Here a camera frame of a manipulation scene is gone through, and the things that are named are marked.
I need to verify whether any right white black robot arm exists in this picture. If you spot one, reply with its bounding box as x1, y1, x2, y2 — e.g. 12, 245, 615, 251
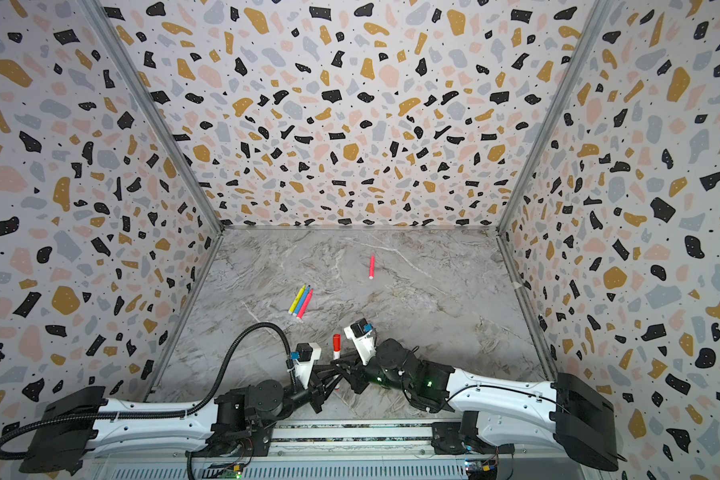
332, 339, 620, 472

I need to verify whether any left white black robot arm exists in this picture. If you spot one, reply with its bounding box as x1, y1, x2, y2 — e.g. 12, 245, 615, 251
19, 367, 341, 473

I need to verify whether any blue green pen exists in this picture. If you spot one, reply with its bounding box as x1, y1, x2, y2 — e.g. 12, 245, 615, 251
290, 285, 311, 316

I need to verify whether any yellow highlighter pen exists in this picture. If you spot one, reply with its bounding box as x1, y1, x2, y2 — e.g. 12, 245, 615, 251
288, 285, 307, 315

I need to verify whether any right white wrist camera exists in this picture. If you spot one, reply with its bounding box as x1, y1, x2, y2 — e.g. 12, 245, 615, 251
344, 318, 376, 366

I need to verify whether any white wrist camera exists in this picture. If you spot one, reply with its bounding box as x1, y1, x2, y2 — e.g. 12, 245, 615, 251
344, 318, 376, 366
287, 342, 322, 389

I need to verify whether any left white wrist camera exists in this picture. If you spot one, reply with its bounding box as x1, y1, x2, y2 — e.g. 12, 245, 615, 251
287, 342, 322, 389

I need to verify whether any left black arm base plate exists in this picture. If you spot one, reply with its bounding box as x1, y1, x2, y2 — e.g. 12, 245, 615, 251
193, 422, 276, 458

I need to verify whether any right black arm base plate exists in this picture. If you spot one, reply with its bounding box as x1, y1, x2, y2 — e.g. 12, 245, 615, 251
431, 411, 498, 455

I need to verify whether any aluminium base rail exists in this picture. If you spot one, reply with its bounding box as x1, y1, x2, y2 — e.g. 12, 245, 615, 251
90, 420, 604, 479

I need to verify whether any black corrugated cable hose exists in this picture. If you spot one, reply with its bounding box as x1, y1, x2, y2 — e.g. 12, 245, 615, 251
0, 321, 295, 462

